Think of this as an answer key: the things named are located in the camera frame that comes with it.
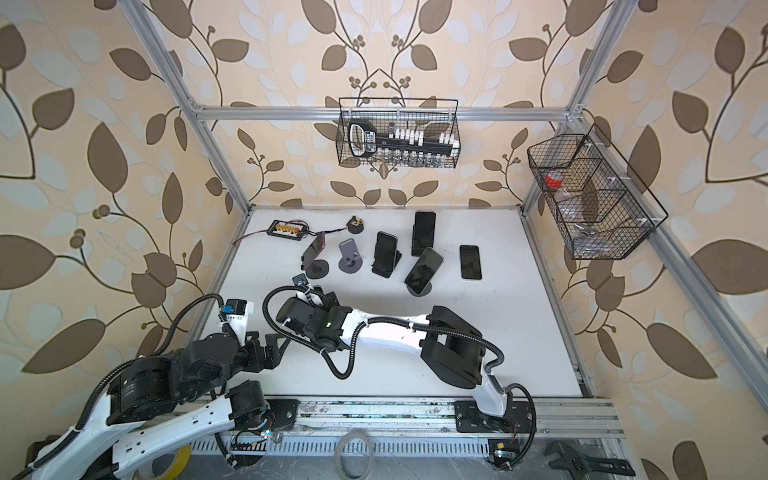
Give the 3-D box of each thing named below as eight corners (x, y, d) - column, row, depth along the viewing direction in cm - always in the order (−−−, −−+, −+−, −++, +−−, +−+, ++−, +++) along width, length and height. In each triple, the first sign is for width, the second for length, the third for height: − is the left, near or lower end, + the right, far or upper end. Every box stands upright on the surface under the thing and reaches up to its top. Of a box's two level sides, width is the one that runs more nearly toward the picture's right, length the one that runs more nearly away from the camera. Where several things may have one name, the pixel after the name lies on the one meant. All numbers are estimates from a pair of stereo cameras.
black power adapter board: (267, 234, 115) (266, 230, 113) (275, 222, 119) (274, 219, 117) (300, 240, 113) (299, 237, 111) (307, 228, 117) (306, 225, 115)
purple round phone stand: (342, 273, 103) (337, 256, 95) (344, 256, 108) (340, 238, 100) (361, 273, 103) (358, 256, 95) (363, 256, 108) (360, 238, 100)
